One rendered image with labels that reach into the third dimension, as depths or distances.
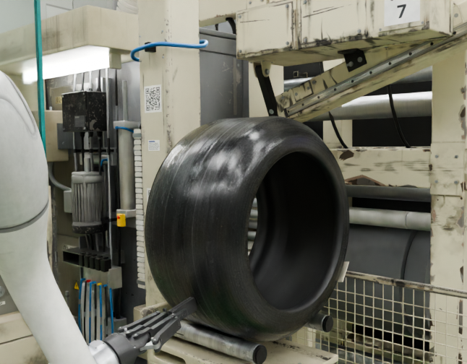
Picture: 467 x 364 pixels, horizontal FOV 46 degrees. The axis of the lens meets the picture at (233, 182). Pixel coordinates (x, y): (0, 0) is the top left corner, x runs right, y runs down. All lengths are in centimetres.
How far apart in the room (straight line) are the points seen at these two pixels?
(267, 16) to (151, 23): 33
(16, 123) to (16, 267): 22
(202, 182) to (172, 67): 46
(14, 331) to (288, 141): 93
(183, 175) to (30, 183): 62
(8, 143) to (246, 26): 116
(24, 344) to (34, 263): 95
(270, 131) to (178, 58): 42
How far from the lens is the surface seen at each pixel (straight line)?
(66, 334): 84
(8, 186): 65
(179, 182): 124
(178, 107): 154
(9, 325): 169
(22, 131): 64
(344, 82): 162
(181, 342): 150
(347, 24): 148
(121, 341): 113
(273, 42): 162
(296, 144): 131
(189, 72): 158
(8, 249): 74
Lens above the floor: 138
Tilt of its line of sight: 4 degrees down
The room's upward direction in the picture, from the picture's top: 1 degrees counter-clockwise
